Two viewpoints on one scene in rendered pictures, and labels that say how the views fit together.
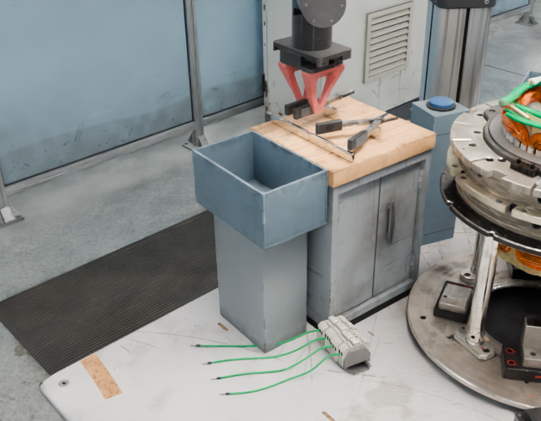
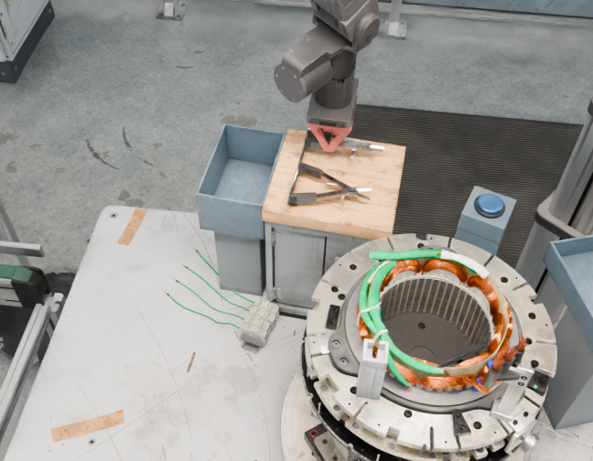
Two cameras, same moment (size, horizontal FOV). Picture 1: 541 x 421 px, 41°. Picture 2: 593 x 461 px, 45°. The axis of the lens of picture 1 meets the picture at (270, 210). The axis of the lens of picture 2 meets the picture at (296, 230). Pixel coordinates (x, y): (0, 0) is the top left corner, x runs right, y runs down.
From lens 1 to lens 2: 0.85 m
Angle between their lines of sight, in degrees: 40
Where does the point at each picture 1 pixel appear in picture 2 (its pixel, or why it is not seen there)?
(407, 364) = (280, 371)
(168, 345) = (185, 237)
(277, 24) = not seen: outside the picture
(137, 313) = not seen: hidden behind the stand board
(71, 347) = not seen: hidden behind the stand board
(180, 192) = (549, 90)
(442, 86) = (567, 184)
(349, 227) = (289, 252)
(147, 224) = (488, 103)
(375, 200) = (319, 248)
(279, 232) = (213, 224)
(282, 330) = (236, 284)
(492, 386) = (289, 434)
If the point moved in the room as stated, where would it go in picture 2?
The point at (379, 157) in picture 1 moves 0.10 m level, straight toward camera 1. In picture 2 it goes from (315, 221) to (257, 248)
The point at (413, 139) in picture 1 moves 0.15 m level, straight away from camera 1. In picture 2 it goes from (365, 225) to (446, 190)
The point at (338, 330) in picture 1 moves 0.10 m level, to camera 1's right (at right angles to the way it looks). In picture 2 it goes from (258, 313) to (296, 350)
